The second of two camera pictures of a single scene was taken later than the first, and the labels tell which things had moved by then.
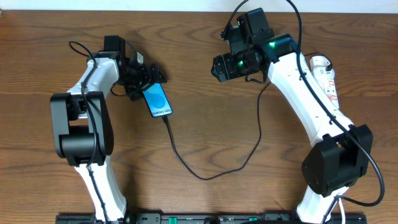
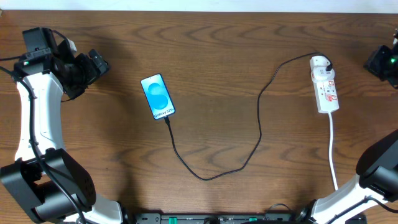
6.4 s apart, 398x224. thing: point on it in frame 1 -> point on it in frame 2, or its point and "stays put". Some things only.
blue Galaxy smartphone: x=157 y=101 stays put
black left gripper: x=145 y=78 -> x=94 y=63
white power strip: x=326 y=79 stays put
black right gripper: x=222 y=67 -> x=374 y=59
